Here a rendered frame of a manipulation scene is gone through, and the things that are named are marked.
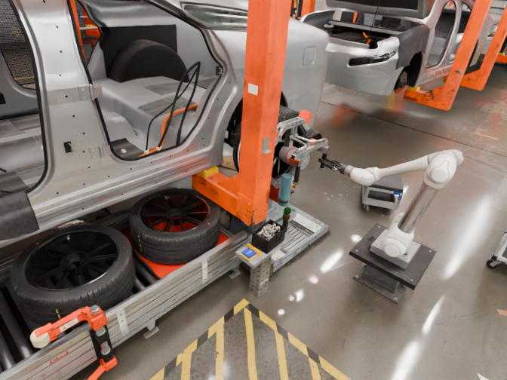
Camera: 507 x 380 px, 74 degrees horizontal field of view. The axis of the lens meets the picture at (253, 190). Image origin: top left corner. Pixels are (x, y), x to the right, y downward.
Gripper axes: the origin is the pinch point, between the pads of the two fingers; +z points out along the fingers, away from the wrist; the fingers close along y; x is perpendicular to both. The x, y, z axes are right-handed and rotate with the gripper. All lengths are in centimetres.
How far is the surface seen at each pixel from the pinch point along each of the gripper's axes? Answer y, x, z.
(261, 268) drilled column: -81, -52, -13
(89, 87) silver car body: -146, 65, 58
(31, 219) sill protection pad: -188, 3, 56
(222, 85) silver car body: -55, 52, 59
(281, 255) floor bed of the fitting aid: -40, -75, -1
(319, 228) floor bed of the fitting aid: 16, -75, -1
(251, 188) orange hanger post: -74, 0, 8
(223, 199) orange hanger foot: -74, -22, 34
